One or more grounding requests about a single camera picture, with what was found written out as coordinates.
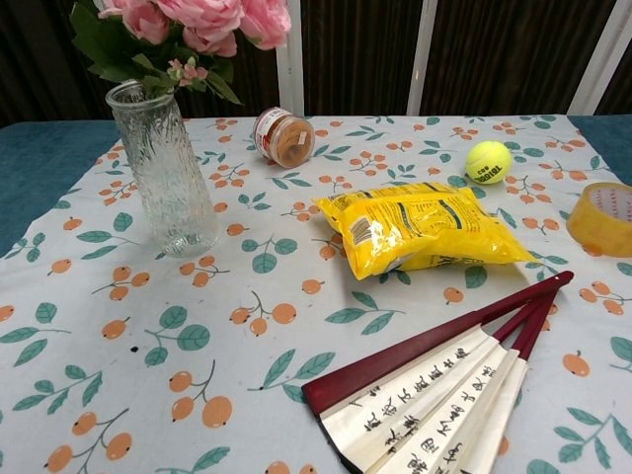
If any pink artificial rose bouquet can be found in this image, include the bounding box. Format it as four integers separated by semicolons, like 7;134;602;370
68;0;293;108

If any rubber band jar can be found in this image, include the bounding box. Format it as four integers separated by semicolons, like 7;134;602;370
253;107;316;170

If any yellow snack bag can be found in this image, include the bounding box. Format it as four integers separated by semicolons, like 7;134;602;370
311;181;540;281

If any floral print tablecloth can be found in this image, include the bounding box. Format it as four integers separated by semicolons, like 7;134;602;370
0;114;632;474

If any folding fan with calligraphy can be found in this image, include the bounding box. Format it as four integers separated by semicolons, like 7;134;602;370
301;270;576;474

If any yellow tennis ball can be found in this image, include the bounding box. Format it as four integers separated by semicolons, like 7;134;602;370
465;140;514;186

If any clear packing tape roll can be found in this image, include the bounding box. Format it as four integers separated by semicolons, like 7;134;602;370
566;182;632;258

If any white metal frame pole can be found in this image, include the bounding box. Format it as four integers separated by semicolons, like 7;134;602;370
407;0;439;116
274;0;306;119
567;0;632;116

